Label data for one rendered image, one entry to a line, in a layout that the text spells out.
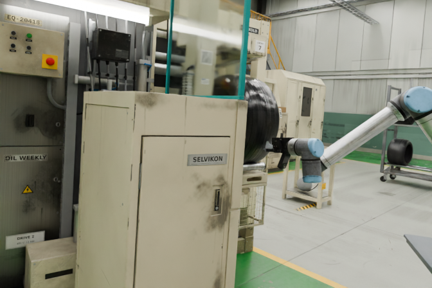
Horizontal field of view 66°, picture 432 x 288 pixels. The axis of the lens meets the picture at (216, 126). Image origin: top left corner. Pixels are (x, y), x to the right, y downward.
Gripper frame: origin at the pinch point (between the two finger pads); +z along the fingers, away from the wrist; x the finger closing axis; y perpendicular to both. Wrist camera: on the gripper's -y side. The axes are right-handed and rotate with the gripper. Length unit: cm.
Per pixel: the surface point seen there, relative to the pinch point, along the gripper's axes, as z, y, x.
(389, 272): 4, -102, -140
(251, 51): 35, 68, -22
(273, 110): -4.0, 22.9, -2.7
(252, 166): 10.8, -9.9, 0.3
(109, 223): -34, -20, 99
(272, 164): 355, -44, -360
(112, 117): -36, 13, 99
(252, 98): -2.2, 28.7, 11.3
